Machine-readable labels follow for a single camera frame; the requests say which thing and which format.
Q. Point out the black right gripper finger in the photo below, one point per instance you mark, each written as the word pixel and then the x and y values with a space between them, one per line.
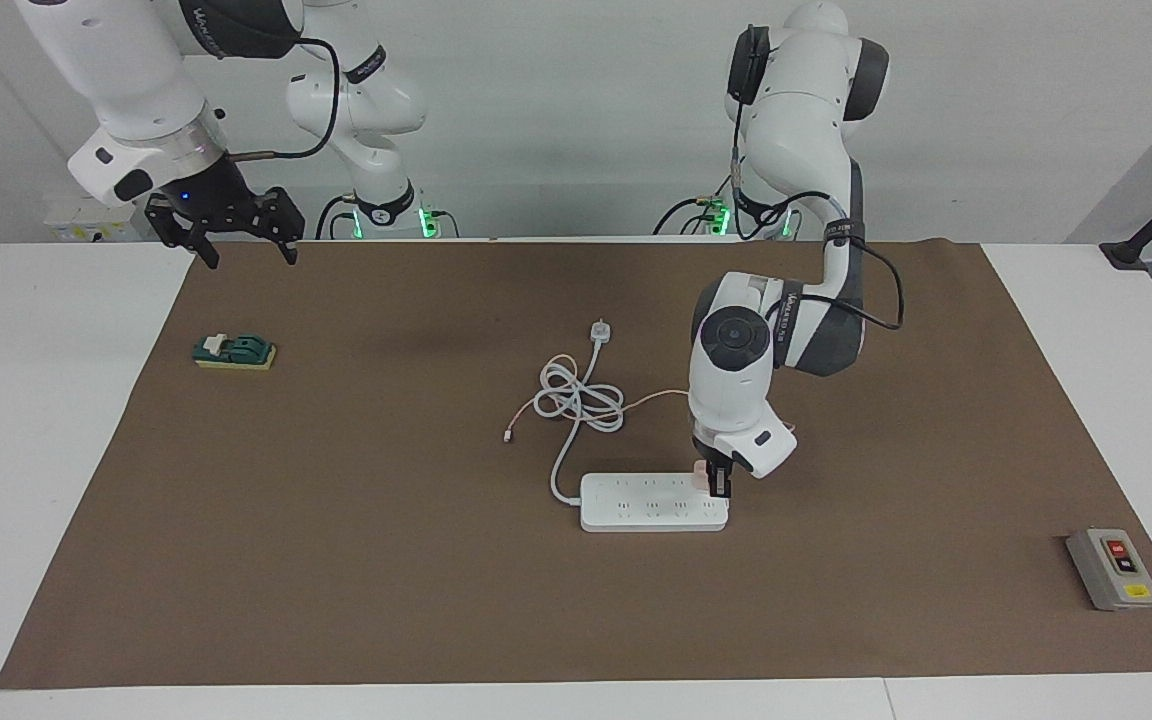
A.
pixel 205 248
pixel 287 243

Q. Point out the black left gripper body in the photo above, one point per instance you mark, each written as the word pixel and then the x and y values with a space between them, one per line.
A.
pixel 711 450

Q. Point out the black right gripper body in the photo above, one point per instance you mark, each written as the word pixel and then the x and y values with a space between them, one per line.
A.
pixel 214 203

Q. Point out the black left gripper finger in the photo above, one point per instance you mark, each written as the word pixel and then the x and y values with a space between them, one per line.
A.
pixel 722 480

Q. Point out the pink charger adapter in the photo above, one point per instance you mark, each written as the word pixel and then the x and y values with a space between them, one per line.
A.
pixel 701 475

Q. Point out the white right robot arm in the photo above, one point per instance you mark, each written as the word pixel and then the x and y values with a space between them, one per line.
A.
pixel 126 70

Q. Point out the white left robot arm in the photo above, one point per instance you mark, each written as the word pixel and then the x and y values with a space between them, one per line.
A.
pixel 736 390

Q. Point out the white power strip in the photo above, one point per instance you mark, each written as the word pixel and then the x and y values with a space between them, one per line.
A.
pixel 636 512

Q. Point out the brown paper table mat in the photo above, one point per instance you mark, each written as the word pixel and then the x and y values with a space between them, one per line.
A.
pixel 336 560

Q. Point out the green knife switch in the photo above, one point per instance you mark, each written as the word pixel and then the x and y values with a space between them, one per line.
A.
pixel 236 352

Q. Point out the white wall socket box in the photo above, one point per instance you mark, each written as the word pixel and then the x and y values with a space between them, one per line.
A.
pixel 76 225

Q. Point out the grey on-off switch box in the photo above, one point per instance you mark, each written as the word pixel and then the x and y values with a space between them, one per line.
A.
pixel 1114 570

